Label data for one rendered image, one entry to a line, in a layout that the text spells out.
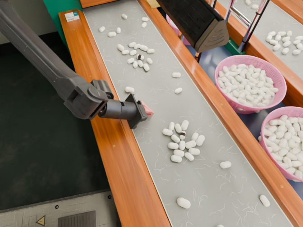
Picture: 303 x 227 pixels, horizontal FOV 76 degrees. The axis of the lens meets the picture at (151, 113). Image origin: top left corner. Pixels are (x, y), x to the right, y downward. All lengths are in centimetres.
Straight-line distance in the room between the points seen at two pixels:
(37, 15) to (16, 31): 158
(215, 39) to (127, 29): 64
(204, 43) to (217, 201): 43
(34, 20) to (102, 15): 116
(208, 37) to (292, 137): 50
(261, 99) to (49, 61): 72
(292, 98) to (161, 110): 52
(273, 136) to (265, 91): 20
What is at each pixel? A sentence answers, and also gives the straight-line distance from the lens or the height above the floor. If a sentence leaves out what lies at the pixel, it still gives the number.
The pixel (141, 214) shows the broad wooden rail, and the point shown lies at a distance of 57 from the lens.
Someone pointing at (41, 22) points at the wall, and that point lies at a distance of 222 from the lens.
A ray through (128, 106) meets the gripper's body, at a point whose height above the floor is 86.
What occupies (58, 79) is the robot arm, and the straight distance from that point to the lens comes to 53.
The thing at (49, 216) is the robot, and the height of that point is 47.
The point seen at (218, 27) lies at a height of 110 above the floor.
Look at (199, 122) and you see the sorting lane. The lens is 70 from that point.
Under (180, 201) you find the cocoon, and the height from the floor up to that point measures 76.
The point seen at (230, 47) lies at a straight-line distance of 106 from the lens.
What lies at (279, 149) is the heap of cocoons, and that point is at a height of 73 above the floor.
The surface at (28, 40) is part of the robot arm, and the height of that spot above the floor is 102.
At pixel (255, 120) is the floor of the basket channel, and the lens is 86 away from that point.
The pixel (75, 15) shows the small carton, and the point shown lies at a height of 78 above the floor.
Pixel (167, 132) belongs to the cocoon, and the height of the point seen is 76.
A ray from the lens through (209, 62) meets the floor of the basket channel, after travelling 98.
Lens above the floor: 134
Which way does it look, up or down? 59 degrees down
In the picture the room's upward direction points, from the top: straight up
